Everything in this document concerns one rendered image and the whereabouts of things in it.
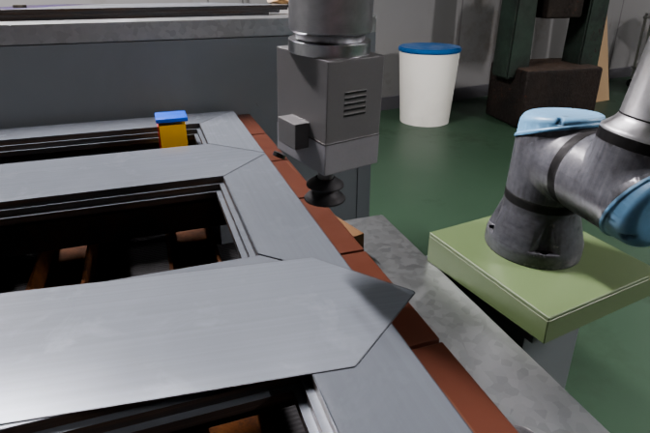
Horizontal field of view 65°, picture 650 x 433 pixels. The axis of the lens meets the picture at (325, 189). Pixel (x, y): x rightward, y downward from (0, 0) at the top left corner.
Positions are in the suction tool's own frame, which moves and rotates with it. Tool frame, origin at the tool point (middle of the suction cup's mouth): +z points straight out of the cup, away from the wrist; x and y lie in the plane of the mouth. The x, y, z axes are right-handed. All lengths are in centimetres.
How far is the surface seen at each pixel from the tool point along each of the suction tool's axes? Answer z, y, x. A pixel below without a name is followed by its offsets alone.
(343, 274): 8.1, 3.0, 0.7
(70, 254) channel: 27, -50, -19
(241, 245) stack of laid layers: 11.0, -12.6, -3.8
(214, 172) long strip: 10.0, -33.7, 2.1
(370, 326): 7.6, 11.4, -2.7
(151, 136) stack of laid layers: 14, -66, 2
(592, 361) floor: 94, -11, 116
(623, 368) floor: 93, -3, 121
